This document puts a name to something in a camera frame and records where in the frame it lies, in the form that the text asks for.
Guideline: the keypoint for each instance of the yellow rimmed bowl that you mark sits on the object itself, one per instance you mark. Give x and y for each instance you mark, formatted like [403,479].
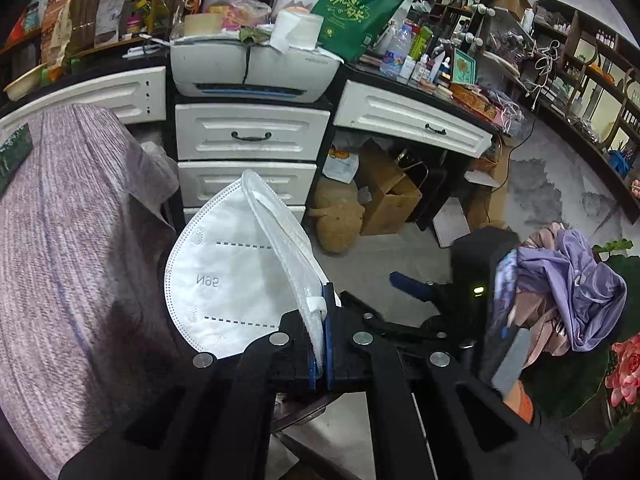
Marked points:
[22,85]

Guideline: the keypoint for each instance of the toilet paper roll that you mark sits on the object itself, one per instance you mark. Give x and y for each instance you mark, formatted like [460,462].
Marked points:
[297,30]

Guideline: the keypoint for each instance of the clear water bottle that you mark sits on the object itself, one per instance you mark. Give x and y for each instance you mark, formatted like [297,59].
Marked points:
[395,55]

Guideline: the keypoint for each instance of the white printer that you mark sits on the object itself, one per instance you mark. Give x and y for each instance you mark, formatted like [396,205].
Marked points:
[260,67]

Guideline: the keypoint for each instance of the white and green carton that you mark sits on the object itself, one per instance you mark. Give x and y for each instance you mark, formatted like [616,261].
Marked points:
[14,157]

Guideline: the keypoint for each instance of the pink plastic bag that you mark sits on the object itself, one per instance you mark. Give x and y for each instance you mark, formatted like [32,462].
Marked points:
[242,10]

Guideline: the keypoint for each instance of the tan plush toy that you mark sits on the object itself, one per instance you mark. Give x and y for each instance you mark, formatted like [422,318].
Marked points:
[335,215]

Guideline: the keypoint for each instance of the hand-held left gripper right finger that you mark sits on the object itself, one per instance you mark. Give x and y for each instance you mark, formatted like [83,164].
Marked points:
[329,340]

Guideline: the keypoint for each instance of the green framed picture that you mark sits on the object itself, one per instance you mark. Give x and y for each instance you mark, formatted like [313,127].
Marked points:
[465,67]

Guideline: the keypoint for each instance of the pink artificial flower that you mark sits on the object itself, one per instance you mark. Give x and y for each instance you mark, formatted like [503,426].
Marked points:
[622,370]

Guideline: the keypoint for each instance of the open cardboard box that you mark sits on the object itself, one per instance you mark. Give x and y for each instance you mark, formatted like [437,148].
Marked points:
[387,195]

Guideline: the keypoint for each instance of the long white desk drawer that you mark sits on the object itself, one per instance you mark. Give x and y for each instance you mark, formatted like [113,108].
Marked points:
[95,97]

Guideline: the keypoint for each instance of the grey food package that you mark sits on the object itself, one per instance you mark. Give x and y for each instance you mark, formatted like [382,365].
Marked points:
[112,12]

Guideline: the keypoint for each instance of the person's right forearm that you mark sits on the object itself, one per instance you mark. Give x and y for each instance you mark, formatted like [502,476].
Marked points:
[580,285]

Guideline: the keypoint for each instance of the white face mask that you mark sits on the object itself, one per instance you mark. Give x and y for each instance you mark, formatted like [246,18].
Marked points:
[225,280]

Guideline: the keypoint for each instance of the kraft paper bag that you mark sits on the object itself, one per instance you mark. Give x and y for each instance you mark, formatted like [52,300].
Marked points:
[56,30]

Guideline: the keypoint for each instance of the white printed plastic bag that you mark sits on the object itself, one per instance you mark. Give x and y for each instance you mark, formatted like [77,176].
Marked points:
[341,165]

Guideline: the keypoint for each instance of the wooden wall shelf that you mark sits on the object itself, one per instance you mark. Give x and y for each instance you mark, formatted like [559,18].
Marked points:
[590,90]

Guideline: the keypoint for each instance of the white flat board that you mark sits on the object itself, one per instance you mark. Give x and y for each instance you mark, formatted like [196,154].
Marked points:
[450,222]

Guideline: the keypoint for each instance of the green tote bag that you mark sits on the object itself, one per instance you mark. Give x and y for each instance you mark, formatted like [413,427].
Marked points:
[357,7]

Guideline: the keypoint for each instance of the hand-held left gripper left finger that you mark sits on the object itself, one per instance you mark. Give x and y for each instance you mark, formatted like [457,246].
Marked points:
[314,372]

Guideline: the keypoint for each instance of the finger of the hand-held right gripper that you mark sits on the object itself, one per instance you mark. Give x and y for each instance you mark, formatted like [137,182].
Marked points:
[412,287]
[400,322]

